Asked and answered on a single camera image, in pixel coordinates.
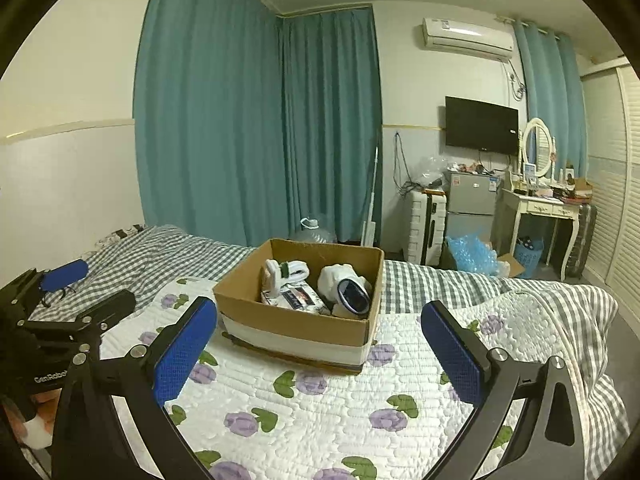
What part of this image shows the clear plastic bag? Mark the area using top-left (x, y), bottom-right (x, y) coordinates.
top-left (417, 155), bottom-right (451, 191)

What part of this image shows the small grey refrigerator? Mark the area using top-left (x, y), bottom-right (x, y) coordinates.
top-left (442, 170), bottom-right (505, 263)

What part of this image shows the person's left hand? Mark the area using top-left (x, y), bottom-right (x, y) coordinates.
top-left (0, 391), bottom-right (57, 450)

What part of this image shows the teal corner curtain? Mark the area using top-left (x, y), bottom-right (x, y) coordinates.
top-left (277, 7), bottom-right (383, 248)

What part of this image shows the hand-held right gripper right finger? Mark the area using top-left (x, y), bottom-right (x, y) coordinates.
top-left (420, 301), bottom-right (586, 480)

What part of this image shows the brown cardboard box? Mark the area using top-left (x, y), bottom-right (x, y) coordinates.
top-left (212, 238), bottom-right (386, 375)

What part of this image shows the wide teal curtain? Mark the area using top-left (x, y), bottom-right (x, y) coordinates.
top-left (132, 0), bottom-right (286, 248)

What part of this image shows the white work glove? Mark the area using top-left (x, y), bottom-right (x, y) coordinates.
top-left (317, 263), bottom-right (373, 320)

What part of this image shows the dark suitcase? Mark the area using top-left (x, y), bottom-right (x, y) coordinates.
top-left (567, 202), bottom-right (598, 278)

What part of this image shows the white dressing table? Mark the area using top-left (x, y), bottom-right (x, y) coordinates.
top-left (500, 187), bottom-right (581, 281)

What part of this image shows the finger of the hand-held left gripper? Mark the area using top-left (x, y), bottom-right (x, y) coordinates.
top-left (20, 289), bottom-right (137, 356)
top-left (0, 259), bottom-right (90, 311)

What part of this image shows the white ribbed suitcase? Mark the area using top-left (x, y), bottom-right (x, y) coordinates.
top-left (406, 190), bottom-right (448, 266)

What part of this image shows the white printed packet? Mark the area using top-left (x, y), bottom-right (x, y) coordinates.
top-left (260, 282), bottom-right (333, 316)

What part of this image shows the black hanging cable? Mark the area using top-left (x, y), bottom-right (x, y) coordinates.
top-left (392, 131), bottom-right (416, 196)

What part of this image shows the oval vanity mirror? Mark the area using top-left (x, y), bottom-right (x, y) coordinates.
top-left (520, 117), bottom-right (556, 181)

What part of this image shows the white air conditioner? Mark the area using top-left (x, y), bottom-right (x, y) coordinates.
top-left (421, 16), bottom-right (516, 63)

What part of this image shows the blue plastic basket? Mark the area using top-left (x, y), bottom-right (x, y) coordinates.
top-left (515, 236), bottom-right (545, 267)

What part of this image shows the white sock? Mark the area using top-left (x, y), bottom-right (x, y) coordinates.
top-left (277, 260), bottom-right (311, 284)
top-left (263, 259), bottom-right (281, 302)

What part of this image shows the small cardboard box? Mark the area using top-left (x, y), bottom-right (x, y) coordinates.
top-left (492, 252), bottom-right (526, 279)

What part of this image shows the narrow teal curtain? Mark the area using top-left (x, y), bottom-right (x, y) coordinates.
top-left (515, 20), bottom-right (588, 181)

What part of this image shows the white mop pole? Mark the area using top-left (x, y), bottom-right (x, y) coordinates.
top-left (361, 146), bottom-right (381, 248)

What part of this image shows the white louvred wardrobe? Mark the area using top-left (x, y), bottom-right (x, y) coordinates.
top-left (580, 57), bottom-right (640, 311)

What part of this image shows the white floral quilt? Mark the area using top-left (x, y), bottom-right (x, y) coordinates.
top-left (100, 275), bottom-right (631, 480)

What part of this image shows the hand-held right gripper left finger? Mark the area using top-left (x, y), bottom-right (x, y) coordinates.
top-left (50, 296), bottom-right (218, 480)

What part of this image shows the grey checked blanket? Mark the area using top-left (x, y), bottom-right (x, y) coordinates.
top-left (30, 224), bottom-right (633, 480)

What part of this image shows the clear water bottle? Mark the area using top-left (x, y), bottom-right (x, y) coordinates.
top-left (290, 216), bottom-right (336, 245)

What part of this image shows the black wall television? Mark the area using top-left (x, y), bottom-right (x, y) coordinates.
top-left (444, 96), bottom-right (520, 157)

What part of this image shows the pile of blue plastic bags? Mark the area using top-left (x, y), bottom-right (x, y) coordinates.
top-left (445, 234), bottom-right (503, 277)

